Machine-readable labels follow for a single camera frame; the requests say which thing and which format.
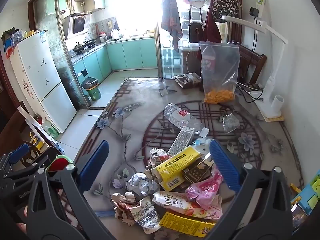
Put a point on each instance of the crumpled printed wrapper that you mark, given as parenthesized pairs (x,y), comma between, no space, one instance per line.
(136,211)

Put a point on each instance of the red bucket with green rim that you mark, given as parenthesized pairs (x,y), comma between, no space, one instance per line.
(58,163)

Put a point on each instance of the wooden coaster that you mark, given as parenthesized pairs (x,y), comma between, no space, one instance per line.
(272,118)

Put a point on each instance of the black letter print bag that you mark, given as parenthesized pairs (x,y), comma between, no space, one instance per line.
(225,5)

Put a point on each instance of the range hood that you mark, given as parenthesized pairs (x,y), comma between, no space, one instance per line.
(77,25)

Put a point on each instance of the dark snack packet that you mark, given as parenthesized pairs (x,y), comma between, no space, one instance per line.
(187,80)

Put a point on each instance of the yellow bag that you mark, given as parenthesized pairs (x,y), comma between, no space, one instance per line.
(37,143)

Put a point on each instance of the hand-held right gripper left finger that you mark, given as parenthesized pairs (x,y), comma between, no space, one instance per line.
(93,165)

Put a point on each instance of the crumpled red white paper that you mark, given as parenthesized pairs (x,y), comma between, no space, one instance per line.
(156,156)

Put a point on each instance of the pink plastic bag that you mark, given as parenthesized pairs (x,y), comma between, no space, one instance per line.
(205,188)

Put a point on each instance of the carved wooden chair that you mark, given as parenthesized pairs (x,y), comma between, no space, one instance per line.
(15,130)

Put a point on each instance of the clear water bottle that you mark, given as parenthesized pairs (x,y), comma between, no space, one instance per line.
(182,117)

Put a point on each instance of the maroon hanging garment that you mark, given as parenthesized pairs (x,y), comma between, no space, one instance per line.
(212,32)

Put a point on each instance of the teal kitchen cabinets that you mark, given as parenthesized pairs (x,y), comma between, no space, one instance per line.
(130,55)

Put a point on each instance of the soft drink bottle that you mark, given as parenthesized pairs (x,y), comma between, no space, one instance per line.
(208,60)

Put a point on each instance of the clear zip bag orange snacks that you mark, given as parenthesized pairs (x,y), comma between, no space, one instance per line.
(222,80)

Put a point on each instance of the black power adapter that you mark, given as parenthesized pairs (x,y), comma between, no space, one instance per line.
(253,12)

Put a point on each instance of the red blue box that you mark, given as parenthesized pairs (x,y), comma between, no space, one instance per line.
(9,48)

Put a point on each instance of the blue yellow carton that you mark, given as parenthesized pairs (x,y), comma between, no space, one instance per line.
(308,192)

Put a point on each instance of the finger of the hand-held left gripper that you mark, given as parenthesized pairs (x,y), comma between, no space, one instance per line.
(18,152)
(41,158)

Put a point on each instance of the black wok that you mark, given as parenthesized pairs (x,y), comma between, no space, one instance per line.
(79,47)

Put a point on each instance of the white refrigerator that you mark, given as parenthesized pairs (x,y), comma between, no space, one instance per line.
(37,80)

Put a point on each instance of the dark wooden chair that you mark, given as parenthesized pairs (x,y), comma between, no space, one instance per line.
(252,62)

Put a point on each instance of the plaid hanging towel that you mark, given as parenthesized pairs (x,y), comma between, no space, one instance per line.
(171,22)

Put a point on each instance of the yellow drink carton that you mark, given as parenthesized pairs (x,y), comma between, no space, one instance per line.
(186,223)

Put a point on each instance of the green bin with black liner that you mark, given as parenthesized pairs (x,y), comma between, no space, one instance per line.
(92,90)

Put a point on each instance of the green dish soap bottle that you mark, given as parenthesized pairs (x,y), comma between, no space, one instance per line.
(49,128)

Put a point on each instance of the small clear plastic bag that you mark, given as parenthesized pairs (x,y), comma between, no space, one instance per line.
(231,122)

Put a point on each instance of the white desk lamp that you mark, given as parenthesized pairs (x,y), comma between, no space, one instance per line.
(267,97)

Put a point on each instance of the yellow medicine box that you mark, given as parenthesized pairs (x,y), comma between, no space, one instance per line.
(175,167)

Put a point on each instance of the black shoulder bag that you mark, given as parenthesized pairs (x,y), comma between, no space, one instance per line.
(195,32)

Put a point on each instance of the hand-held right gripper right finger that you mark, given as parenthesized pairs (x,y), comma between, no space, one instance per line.
(225,165)

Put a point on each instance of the person's left hand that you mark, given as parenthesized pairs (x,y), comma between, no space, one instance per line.
(23,227)

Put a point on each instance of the dark brown cigarette box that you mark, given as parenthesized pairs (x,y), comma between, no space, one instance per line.
(197,172)

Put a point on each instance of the white snack packet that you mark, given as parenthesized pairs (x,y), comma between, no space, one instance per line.
(180,203)

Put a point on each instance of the long white printed roll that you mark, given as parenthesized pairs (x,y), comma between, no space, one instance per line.
(37,127)

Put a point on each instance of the blue label plastic bottle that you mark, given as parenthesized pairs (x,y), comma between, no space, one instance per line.
(202,143)

